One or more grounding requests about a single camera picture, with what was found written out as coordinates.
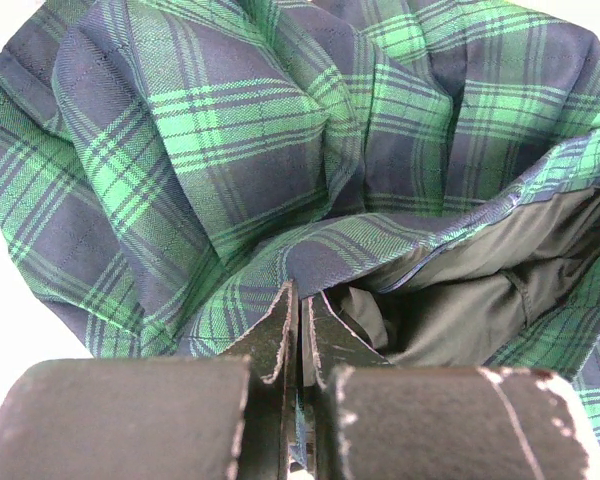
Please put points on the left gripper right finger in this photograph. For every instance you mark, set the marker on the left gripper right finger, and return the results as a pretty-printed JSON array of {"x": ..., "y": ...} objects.
[{"x": 328, "y": 342}]

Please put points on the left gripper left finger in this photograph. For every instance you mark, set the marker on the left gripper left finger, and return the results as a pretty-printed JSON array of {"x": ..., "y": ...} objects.
[{"x": 270, "y": 344}]

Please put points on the dark green plaid cloth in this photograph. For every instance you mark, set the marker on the dark green plaid cloth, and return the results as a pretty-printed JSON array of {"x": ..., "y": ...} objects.
[{"x": 431, "y": 167}]

